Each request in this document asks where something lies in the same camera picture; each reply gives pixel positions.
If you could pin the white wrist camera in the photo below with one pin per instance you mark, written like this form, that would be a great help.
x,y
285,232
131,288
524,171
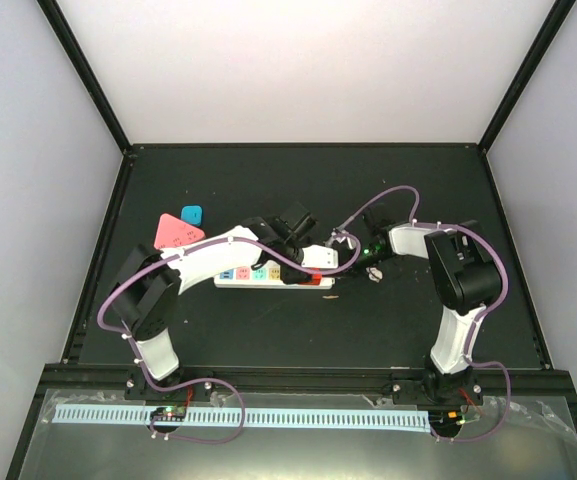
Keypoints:
x,y
319,257
343,239

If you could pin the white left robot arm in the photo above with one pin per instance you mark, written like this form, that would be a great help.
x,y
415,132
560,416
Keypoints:
x,y
151,279

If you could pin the blue square plug adapter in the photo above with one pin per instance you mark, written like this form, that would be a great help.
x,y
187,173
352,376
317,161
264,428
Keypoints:
x,y
192,214

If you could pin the right controller circuit board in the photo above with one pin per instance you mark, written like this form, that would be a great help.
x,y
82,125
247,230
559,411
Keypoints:
x,y
450,418

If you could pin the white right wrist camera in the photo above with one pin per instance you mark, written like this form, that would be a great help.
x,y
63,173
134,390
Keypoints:
x,y
343,239

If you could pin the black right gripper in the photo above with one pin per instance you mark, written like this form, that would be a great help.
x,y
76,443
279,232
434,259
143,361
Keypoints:
x,y
353,268

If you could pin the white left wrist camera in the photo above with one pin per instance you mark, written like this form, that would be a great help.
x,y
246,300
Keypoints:
x,y
319,257

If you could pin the black left frame post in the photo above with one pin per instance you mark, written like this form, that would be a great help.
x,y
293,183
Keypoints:
x,y
69,43

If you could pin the left controller circuit board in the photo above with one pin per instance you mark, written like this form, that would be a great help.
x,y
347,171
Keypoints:
x,y
168,413

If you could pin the black frame post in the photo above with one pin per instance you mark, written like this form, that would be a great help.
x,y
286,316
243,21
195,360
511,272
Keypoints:
x,y
69,43
540,45

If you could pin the pink triangular socket adapter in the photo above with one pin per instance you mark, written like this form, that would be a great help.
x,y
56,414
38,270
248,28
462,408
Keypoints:
x,y
173,232

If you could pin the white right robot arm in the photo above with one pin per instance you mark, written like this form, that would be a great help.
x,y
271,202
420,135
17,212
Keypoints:
x,y
466,279

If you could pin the black front mounting rail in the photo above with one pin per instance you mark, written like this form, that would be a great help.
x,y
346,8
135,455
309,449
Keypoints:
x,y
405,386

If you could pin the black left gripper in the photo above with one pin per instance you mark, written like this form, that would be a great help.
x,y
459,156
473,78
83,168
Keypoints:
x,y
291,277

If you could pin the white power strip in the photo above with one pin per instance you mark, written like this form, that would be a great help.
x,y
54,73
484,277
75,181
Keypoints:
x,y
266,277

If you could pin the controller circuit board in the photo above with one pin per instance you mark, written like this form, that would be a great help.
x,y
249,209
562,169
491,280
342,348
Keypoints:
x,y
168,413
450,418

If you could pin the black right frame post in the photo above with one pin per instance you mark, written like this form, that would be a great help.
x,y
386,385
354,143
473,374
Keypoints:
x,y
540,45

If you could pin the light blue slotted cable duct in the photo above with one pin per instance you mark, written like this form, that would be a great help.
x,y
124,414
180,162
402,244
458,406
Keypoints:
x,y
279,418

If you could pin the red cube socket adapter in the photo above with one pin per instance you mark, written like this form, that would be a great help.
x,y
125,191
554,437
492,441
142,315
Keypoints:
x,y
311,279

